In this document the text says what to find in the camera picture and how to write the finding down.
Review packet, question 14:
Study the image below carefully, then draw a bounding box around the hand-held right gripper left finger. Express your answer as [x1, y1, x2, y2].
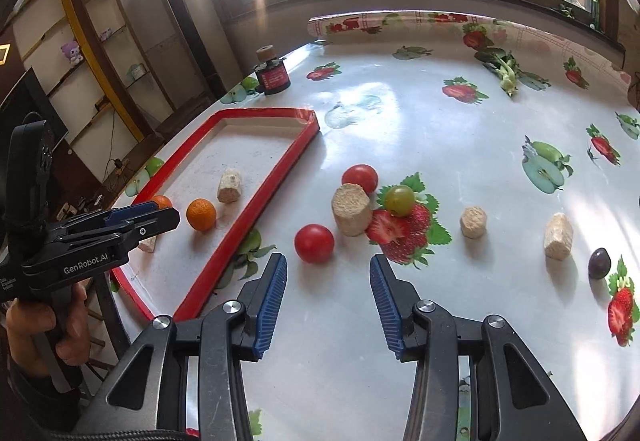
[87, 252, 289, 441]

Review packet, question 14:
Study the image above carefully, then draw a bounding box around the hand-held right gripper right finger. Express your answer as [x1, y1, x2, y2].
[369, 253, 588, 441]

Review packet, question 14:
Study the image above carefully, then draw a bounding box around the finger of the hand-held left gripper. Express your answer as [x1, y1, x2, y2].
[65, 201, 173, 233]
[50, 207, 181, 252]

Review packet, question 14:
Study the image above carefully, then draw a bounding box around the red tomato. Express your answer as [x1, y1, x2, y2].
[341, 164, 379, 195]
[294, 224, 335, 265]

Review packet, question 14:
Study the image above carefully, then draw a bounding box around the large beige pressed wood cylinder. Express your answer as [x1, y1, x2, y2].
[332, 183, 375, 237]

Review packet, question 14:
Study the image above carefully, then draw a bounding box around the green plum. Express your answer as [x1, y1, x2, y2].
[384, 185, 417, 217]

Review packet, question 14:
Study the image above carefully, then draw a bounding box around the small beige pressed wood cylinder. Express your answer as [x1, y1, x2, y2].
[460, 206, 488, 239]

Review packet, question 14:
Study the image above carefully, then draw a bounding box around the red rimmed white tray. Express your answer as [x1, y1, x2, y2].
[109, 107, 320, 322]

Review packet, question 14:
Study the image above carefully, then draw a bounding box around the dark purple plum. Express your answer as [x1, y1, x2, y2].
[588, 247, 612, 280]

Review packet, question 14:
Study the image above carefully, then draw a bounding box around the person's left forearm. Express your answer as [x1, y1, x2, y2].
[0, 356, 83, 434]

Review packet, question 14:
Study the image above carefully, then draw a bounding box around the person's left hand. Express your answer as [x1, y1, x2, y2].
[6, 283, 92, 376]

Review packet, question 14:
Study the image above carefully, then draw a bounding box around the low wooden cabinet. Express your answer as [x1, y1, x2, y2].
[50, 136, 161, 227]

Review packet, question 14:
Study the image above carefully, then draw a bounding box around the black screen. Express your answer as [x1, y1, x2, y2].
[0, 67, 69, 157]

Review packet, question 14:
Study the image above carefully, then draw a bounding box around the purple plush toy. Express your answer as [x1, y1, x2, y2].
[61, 40, 83, 67]

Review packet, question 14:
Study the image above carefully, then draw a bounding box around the fruit printed tablecloth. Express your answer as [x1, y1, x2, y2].
[109, 10, 640, 441]

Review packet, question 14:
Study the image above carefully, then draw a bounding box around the black jar with red label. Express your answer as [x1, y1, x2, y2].
[254, 46, 292, 96]

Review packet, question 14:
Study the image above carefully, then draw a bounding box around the tall standing air conditioner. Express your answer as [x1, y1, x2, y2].
[147, 0, 243, 94]

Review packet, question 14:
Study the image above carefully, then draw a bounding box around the green leafy vegetable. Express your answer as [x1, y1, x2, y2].
[474, 47, 551, 97]

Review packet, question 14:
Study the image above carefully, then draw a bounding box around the yellow framed wall shelf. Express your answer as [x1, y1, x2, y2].
[10, 0, 166, 157]

